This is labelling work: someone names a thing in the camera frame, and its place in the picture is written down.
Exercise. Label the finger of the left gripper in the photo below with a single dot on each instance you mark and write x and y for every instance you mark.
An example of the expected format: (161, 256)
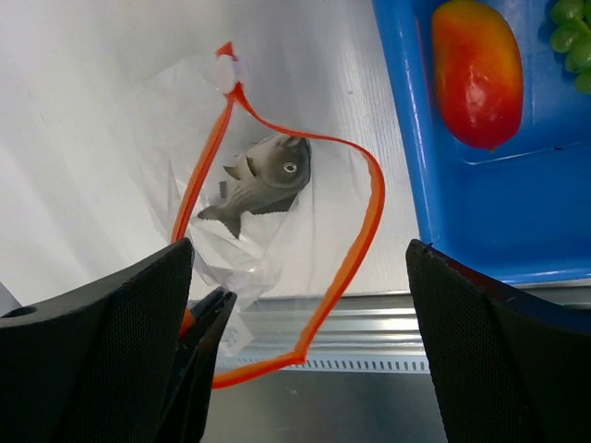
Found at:
(187, 399)

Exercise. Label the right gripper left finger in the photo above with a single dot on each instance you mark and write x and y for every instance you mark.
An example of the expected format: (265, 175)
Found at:
(93, 364)

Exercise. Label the red orange mango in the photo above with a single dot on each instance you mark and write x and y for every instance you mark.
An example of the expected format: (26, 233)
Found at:
(478, 74)

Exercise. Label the grey toy fish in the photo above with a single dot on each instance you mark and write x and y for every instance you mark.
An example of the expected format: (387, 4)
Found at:
(266, 178)

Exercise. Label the green grape bunch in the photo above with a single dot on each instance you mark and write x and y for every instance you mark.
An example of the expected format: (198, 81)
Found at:
(571, 38)

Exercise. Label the aluminium mounting rail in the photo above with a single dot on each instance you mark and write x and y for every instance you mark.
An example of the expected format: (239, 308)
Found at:
(368, 325)

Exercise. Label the blue plastic bin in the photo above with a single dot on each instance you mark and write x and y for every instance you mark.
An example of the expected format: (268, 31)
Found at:
(521, 213)

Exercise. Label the clear zip bag orange zipper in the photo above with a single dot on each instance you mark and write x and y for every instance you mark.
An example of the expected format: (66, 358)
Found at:
(195, 116)

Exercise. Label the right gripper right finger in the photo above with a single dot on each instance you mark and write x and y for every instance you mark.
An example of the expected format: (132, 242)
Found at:
(506, 365)

